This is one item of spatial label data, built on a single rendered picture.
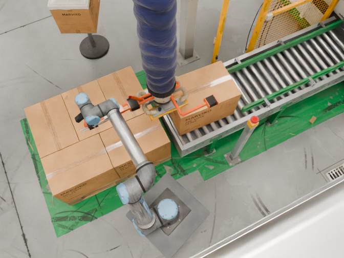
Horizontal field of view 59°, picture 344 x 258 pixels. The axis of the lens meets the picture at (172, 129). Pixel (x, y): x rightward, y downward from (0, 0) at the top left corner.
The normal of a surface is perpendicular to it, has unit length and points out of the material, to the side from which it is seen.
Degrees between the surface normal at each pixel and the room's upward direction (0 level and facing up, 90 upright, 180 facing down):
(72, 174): 0
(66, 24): 90
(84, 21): 90
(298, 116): 0
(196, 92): 0
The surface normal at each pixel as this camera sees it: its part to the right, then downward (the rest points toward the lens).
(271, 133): 0.00, -0.39
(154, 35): 0.06, 0.83
